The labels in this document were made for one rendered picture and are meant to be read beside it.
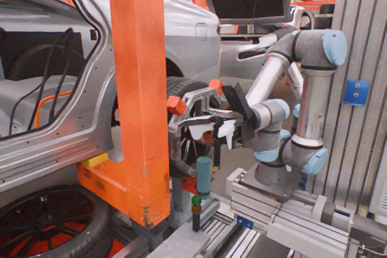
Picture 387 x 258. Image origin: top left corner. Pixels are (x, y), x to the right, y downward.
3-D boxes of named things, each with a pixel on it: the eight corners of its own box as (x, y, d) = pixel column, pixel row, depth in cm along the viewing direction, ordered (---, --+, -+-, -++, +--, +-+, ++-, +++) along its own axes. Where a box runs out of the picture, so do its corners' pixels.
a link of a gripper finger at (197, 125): (179, 143, 65) (214, 139, 65) (176, 121, 63) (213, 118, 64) (179, 139, 68) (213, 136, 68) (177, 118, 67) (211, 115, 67)
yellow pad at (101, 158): (97, 153, 166) (96, 147, 165) (109, 159, 158) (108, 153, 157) (78, 161, 156) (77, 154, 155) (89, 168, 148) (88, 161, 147)
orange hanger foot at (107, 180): (100, 172, 174) (94, 127, 163) (151, 202, 143) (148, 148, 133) (77, 183, 161) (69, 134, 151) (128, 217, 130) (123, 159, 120)
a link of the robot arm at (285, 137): (269, 150, 119) (272, 123, 114) (295, 160, 108) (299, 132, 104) (253, 157, 111) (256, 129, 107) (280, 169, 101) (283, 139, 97)
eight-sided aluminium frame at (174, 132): (217, 153, 190) (219, 83, 173) (224, 155, 186) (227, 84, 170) (169, 185, 149) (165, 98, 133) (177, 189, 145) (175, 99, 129)
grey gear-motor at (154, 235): (137, 214, 196) (133, 176, 186) (177, 240, 172) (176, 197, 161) (118, 228, 183) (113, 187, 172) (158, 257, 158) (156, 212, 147)
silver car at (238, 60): (270, 58, 845) (274, 9, 797) (331, 62, 737) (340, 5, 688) (175, 77, 473) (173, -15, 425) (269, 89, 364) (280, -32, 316)
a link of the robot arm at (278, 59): (276, 23, 97) (212, 128, 88) (302, 22, 88) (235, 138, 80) (285, 43, 104) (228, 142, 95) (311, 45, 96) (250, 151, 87)
